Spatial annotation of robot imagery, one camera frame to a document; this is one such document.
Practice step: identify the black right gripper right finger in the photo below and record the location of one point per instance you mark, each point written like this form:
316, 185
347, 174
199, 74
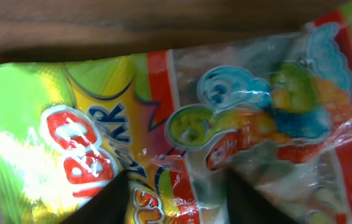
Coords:
245, 205

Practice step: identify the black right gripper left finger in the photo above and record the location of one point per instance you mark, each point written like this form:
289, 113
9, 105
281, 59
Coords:
107, 207

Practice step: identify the green Haribo gummy bag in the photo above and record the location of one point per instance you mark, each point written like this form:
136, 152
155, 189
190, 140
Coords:
275, 109

